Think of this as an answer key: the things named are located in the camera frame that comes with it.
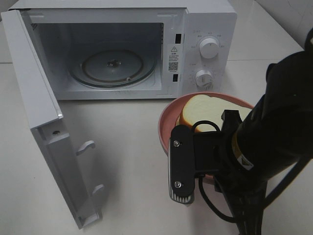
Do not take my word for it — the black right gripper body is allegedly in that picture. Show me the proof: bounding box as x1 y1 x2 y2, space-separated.
193 110 267 193

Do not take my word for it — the sandwich with lettuce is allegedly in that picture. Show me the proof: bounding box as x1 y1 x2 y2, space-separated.
176 94 251 128

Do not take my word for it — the pink round plate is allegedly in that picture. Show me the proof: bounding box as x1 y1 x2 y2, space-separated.
158 92 253 179

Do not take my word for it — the white microwave door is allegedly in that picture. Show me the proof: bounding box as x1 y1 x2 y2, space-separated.
1 10 102 228

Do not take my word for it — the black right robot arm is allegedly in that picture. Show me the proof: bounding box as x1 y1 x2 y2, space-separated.
193 32 313 235

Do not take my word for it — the lower white timer knob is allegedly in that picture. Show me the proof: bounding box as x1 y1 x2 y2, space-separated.
195 70 213 88

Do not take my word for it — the upper white power knob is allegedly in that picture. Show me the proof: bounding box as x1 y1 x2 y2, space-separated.
199 37 220 59

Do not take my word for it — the glass microwave turntable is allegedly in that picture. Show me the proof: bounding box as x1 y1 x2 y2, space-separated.
68 48 157 88

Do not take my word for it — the white microwave oven body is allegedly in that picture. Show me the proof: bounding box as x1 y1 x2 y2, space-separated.
7 0 237 100

